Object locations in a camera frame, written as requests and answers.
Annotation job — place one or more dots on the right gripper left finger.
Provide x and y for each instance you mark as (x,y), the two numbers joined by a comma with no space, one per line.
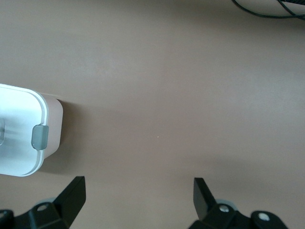
(69,205)

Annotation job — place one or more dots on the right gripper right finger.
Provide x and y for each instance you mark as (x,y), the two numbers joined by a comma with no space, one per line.
(207,210)

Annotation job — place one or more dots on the white box lid grey latches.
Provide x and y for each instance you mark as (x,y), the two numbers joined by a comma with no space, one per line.
(19,114)

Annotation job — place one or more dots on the translucent pink plastic box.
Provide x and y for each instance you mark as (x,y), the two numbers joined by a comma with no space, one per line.
(55,124)

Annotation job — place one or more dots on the brown table cover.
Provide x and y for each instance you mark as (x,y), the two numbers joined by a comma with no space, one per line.
(166,95)

